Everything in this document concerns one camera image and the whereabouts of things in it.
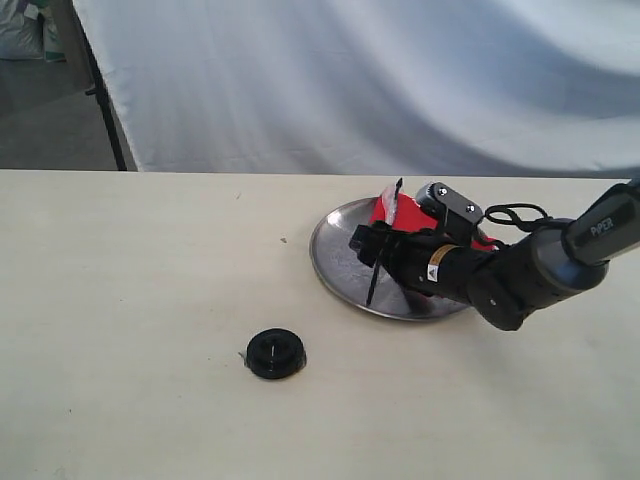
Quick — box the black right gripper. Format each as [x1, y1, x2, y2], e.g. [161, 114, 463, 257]
[349, 223, 480, 300]

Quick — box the red flag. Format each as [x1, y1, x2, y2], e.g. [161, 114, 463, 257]
[364, 179, 501, 304]

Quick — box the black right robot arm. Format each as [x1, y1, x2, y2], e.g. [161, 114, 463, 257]
[349, 179, 639, 331]

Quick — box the black round flag base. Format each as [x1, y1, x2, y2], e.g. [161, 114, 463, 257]
[244, 328, 307, 380]

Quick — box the round steel plate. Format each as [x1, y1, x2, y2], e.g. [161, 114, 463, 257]
[309, 197, 468, 323]

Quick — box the white backdrop cloth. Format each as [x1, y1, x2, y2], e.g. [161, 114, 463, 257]
[75, 1, 639, 178]

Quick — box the black backdrop stand pole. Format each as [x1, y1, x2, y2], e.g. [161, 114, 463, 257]
[71, 3, 128, 172]

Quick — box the white sack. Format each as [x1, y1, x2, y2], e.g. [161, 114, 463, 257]
[1, 0, 66, 62]

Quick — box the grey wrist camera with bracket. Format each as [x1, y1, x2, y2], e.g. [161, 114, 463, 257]
[415, 182, 484, 246]

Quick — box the black camera cable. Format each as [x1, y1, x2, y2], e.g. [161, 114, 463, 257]
[483, 202, 551, 236]

